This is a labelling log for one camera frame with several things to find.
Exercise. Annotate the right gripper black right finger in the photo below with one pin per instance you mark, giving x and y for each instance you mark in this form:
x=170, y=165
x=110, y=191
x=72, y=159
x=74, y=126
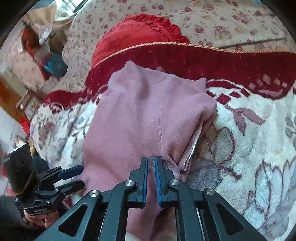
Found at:
x=200, y=215

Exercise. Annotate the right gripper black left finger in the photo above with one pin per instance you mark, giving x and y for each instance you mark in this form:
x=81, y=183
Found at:
x=102, y=215

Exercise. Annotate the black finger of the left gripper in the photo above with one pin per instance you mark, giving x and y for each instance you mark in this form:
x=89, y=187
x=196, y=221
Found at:
x=71, y=187
x=70, y=172

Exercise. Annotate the mauve pink garment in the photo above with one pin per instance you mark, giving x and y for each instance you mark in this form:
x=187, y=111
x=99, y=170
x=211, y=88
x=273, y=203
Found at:
x=145, y=113

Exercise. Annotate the person's left hand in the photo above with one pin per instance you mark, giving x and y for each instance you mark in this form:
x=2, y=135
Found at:
x=45, y=220

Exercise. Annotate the red and white floral blanket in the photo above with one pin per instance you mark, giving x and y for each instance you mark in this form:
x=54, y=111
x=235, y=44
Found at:
x=248, y=152

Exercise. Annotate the teal plastic bag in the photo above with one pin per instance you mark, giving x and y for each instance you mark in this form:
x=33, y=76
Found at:
x=56, y=66

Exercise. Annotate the cluttered side table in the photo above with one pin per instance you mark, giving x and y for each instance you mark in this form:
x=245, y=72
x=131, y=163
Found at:
x=32, y=75

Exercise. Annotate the beige curtain cloth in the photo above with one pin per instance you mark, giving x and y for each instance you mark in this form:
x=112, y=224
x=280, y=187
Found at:
x=58, y=17

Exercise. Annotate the red frilled pillow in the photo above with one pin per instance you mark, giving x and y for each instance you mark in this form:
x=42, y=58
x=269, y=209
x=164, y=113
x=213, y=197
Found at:
x=135, y=30

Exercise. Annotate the beige floral bed sheet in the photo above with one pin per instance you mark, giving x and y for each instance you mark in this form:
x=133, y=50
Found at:
x=236, y=25

